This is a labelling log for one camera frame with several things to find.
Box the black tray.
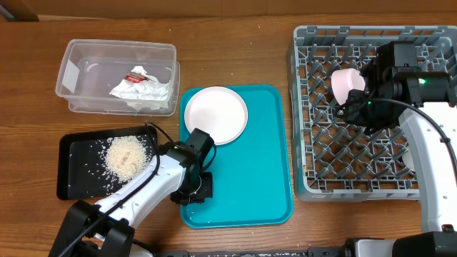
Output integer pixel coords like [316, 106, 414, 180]
[56, 126, 154, 200]

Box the large white plate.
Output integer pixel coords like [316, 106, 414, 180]
[184, 86, 248, 146]

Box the teal plastic tray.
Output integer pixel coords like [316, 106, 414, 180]
[180, 84, 293, 228]

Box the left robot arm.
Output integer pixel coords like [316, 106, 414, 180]
[49, 141, 216, 256]

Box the clear plastic bin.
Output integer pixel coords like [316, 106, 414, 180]
[55, 39, 180, 116]

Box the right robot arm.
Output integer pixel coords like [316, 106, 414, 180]
[331, 67, 456, 256]

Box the grey dish rack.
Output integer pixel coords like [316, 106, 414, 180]
[287, 26, 456, 202]

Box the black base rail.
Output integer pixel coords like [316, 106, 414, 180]
[154, 246, 351, 257]

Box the pile of white rice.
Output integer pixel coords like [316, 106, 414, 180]
[104, 136, 150, 182]

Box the red snack wrapper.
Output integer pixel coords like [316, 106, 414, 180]
[124, 72, 149, 84]

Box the small white cup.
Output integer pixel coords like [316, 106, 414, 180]
[402, 151, 415, 171]

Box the white napkin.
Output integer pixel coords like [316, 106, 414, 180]
[109, 66, 173, 111]

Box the pink bowl with crumbs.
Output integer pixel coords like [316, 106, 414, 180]
[331, 68, 366, 105]

